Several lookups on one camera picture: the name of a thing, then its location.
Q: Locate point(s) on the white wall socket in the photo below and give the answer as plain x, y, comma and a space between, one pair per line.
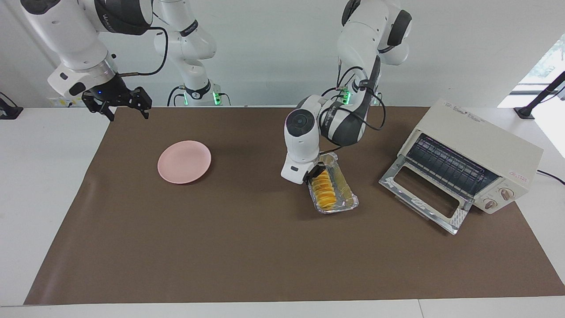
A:
62, 103

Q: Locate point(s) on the small oven knob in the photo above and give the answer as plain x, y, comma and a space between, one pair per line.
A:
490, 204

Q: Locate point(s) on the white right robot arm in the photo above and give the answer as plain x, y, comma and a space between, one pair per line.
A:
66, 35

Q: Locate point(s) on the aluminium foil tray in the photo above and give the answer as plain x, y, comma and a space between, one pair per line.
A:
348, 198

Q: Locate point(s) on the black slanted stand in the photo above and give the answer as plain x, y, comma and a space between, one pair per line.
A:
525, 112

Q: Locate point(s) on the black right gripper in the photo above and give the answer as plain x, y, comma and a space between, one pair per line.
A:
110, 92

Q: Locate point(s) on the pink round plate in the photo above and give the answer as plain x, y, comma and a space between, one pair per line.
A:
185, 161

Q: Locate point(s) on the large oven knob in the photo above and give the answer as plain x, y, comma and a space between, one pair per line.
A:
506, 193

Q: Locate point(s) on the cream toaster oven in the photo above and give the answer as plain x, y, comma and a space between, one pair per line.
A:
476, 137

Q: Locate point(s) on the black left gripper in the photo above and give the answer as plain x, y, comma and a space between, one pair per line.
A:
312, 173

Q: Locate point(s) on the silver glass oven door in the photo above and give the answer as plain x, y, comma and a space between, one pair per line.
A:
460, 216

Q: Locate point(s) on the striped orange bread roll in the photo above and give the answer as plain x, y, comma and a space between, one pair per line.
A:
324, 192

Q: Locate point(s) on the black table clamp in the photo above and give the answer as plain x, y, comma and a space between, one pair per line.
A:
9, 112

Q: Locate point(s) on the brown table mat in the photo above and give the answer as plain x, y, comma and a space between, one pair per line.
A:
265, 247

